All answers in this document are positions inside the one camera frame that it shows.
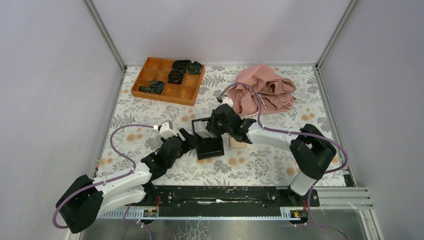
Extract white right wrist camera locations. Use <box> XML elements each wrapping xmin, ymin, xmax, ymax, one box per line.
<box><xmin>217</xmin><ymin>96</ymin><xmax>234</xmax><ymax>108</ymax></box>

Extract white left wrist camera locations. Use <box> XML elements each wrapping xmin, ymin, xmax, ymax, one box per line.
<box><xmin>153</xmin><ymin>120</ymin><xmax>178</xmax><ymax>140</ymax></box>

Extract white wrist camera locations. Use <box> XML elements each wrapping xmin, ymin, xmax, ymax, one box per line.
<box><xmin>217</xmin><ymin>96</ymin><xmax>234</xmax><ymax>108</ymax></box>
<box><xmin>153</xmin><ymin>120</ymin><xmax>178</xmax><ymax>140</ymax></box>

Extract black card box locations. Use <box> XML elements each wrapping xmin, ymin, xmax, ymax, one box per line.
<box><xmin>191</xmin><ymin>117</ymin><xmax>225</xmax><ymax>160</ymax></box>

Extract tan leather card holder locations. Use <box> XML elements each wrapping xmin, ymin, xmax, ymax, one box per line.
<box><xmin>229</xmin><ymin>136</ymin><xmax>247</xmax><ymax>149</ymax></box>

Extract dark green rolled belt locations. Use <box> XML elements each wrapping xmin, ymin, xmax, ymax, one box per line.
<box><xmin>186</xmin><ymin>61</ymin><xmax>203</xmax><ymax>76</ymax></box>

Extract dark belt lower left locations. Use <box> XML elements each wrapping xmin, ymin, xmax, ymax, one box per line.
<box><xmin>138</xmin><ymin>80</ymin><xmax>165</xmax><ymax>95</ymax></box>

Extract pink crumpled cloth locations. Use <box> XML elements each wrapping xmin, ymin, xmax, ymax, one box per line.
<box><xmin>226</xmin><ymin>64</ymin><xmax>297</xmax><ymax>117</ymax></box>

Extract orange wooden divided tray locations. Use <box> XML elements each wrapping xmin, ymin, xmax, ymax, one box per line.
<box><xmin>131</xmin><ymin>57</ymin><xmax>205</xmax><ymax>106</ymax></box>

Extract white slotted cable duct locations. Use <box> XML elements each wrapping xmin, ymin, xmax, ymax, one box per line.
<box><xmin>97</xmin><ymin>207</ymin><xmax>311</xmax><ymax>221</ymax></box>

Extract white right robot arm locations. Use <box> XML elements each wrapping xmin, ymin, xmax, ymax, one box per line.
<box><xmin>204</xmin><ymin>104</ymin><xmax>337</xmax><ymax>206</ymax></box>

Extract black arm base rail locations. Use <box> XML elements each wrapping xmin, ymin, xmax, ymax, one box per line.
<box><xmin>135</xmin><ymin>185</ymin><xmax>320</xmax><ymax>218</ymax></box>

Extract floral patterned table mat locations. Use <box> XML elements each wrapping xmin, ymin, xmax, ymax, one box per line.
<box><xmin>95</xmin><ymin>66</ymin><xmax>332</xmax><ymax>186</ymax></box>

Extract dark rolled belt centre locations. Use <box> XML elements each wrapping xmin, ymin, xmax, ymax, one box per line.
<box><xmin>167</xmin><ymin>70</ymin><xmax>185</xmax><ymax>85</ymax></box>

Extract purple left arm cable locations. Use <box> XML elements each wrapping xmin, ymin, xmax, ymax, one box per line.
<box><xmin>52</xmin><ymin>124</ymin><xmax>157</xmax><ymax>230</ymax></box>

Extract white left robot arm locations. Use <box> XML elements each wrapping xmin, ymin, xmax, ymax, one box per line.
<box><xmin>52</xmin><ymin>122</ymin><xmax>198</xmax><ymax>234</ymax></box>

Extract dark rolled belt top left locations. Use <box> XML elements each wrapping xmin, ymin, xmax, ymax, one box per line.
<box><xmin>172</xmin><ymin>59</ymin><xmax>192</xmax><ymax>73</ymax></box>

